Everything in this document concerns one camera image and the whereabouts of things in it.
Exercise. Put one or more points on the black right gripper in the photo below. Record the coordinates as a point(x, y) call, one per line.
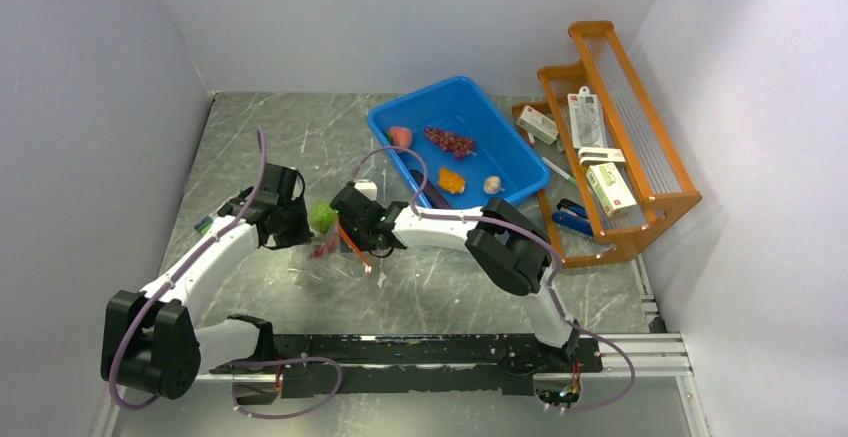
point(367, 247)

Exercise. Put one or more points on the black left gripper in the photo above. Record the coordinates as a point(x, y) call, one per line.
point(303, 235)

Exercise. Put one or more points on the red fake chili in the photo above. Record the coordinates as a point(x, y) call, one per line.
point(325, 245)

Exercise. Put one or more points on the clear zip bag red seal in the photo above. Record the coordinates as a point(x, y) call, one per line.
point(348, 268)

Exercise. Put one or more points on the orange fake carrot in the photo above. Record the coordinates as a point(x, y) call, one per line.
point(451, 182)

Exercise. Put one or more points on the pink fake peach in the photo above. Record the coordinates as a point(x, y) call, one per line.
point(399, 136)

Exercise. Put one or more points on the red fake grapes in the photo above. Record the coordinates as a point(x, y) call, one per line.
point(450, 142)

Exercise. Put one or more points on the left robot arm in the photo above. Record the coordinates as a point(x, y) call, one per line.
point(185, 295)

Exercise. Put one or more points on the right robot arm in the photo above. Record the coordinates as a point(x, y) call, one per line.
point(514, 253)

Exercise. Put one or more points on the green fake pepper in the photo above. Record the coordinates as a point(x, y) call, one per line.
point(322, 218)

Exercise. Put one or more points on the marker pen pack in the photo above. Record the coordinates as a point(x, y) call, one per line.
point(203, 226)

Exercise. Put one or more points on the blue plastic bin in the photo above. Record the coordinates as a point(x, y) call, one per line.
point(458, 104)

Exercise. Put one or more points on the white green pen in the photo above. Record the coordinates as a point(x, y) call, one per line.
point(559, 171)

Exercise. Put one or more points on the white green small box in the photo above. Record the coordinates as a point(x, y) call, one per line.
point(538, 125)

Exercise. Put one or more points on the blue stapler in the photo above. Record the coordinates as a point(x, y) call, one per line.
point(572, 216)

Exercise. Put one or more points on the white flat box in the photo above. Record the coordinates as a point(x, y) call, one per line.
point(589, 156)

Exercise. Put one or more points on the clear blister pack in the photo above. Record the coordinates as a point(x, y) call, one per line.
point(587, 126)

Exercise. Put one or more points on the orange wooden rack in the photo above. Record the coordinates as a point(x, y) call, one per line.
point(654, 172)

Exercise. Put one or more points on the white red large box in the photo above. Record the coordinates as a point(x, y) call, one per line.
point(610, 189)

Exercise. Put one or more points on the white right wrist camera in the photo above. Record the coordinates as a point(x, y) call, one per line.
point(367, 187)

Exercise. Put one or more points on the black aluminium base frame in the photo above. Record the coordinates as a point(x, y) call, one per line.
point(300, 365)

